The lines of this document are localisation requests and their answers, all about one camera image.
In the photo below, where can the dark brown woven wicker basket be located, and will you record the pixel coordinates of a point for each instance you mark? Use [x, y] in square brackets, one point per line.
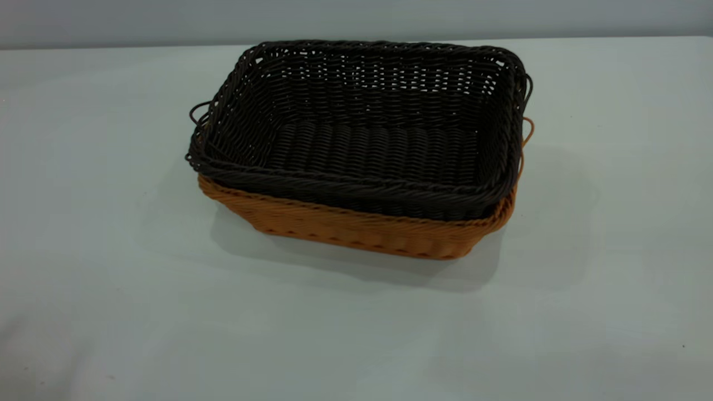
[362, 150]

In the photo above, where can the orange woven wicker basket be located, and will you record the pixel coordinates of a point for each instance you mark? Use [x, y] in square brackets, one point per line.
[362, 228]

